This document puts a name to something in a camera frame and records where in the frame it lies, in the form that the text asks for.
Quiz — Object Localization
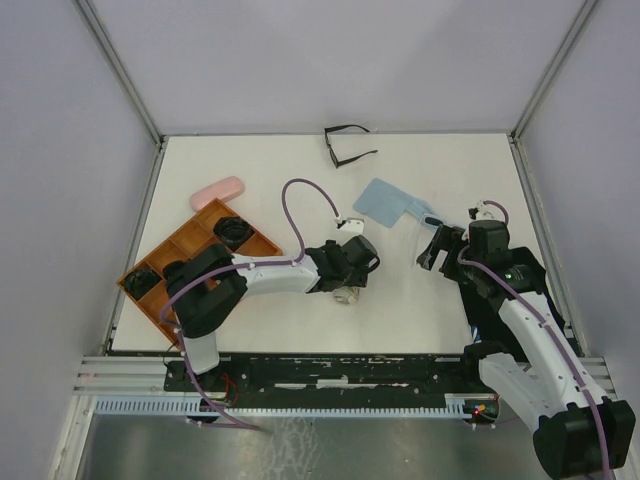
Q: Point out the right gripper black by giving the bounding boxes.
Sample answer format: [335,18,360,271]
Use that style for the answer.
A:
[416,223,483,287]

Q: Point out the light blue cleaning cloth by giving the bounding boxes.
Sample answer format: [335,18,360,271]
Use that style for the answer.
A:
[353,178,411,228]

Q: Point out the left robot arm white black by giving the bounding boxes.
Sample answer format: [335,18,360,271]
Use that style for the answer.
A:
[161,235,380,390]

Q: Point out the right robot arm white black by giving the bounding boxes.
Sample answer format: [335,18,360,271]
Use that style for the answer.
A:
[416,219,636,479]

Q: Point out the rolled black tie upper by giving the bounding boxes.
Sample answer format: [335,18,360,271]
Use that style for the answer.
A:
[213,216,253,250]

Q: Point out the rolled black tie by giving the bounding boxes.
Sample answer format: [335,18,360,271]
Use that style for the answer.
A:
[213,216,253,250]
[123,268,158,300]

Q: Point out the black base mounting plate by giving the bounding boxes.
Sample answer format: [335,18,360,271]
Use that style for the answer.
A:
[196,353,498,410]

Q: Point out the pink glasses case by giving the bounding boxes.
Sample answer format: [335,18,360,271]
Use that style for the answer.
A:
[189,176,245,212]

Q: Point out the orange wooden divided tray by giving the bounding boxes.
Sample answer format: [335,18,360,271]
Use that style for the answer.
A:
[111,200,282,351]

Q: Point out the rolled black tie lower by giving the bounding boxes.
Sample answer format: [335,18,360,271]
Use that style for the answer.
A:
[123,268,158,300]

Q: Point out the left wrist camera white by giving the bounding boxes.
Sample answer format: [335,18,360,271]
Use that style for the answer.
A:
[336,217,365,235]

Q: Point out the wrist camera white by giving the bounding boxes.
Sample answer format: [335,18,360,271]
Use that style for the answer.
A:
[336,217,365,235]
[468,200,495,221]

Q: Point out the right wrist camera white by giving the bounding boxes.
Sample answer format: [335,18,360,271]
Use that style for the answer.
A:
[468,200,495,221]

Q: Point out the black frame eyeglasses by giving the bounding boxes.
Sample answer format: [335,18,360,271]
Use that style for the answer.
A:
[323,123,379,169]

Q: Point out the right aluminium frame post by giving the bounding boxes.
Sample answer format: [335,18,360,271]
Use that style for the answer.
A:
[509,0,601,144]

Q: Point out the aluminium frame post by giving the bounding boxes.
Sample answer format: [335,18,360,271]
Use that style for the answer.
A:
[74,0,166,146]
[509,0,601,144]

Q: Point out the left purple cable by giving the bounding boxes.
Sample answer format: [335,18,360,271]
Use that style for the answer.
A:
[158,178,346,431]

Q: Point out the purple cable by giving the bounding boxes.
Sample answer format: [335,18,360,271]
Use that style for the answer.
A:
[158,178,346,431]
[457,199,614,476]

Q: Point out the white slotted cable duct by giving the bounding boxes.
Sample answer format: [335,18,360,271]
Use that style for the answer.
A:
[93,392,476,416]

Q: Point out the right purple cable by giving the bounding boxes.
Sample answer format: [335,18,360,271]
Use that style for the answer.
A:
[457,199,614,476]

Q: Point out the aluminium front rail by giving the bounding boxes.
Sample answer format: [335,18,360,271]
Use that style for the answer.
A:
[72,354,174,397]

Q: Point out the left aluminium frame post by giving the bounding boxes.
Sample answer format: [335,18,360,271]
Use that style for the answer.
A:
[74,0,166,146]

